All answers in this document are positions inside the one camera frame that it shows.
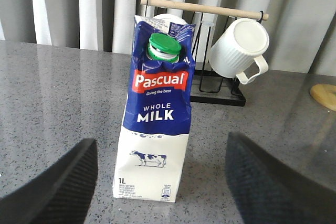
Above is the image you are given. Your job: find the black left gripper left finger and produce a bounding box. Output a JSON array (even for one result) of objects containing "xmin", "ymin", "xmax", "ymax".
[{"xmin": 1, "ymin": 138, "xmax": 98, "ymax": 223}]

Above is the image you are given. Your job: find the white smiley face mug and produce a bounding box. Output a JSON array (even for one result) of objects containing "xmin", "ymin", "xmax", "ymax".
[{"xmin": 153, "ymin": 14, "xmax": 187, "ymax": 25}]

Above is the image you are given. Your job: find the grey white curtain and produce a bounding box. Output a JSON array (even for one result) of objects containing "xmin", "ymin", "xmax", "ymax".
[{"xmin": 1, "ymin": 0, "xmax": 335, "ymax": 76}]

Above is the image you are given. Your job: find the white ribbed mug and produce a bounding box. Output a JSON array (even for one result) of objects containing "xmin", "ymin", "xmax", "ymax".
[{"xmin": 209, "ymin": 18, "xmax": 269, "ymax": 84}]

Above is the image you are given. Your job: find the wooden mug tree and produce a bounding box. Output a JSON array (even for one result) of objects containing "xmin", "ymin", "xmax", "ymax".
[{"xmin": 310, "ymin": 84, "xmax": 336, "ymax": 111}]

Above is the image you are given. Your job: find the black wire mug rack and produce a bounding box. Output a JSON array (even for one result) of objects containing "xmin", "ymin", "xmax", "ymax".
[{"xmin": 141, "ymin": 0, "xmax": 268, "ymax": 106}]

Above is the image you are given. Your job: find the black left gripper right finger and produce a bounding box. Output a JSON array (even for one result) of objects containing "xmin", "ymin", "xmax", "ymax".
[{"xmin": 225, "ymin": 132, "xmax": 335, "ymax": 223}]

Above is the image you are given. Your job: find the blue white milk carton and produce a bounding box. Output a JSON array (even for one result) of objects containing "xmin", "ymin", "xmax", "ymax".
[{"xmin": 113, "ymin": 15, "xmax": 195, "ymax": 202}]

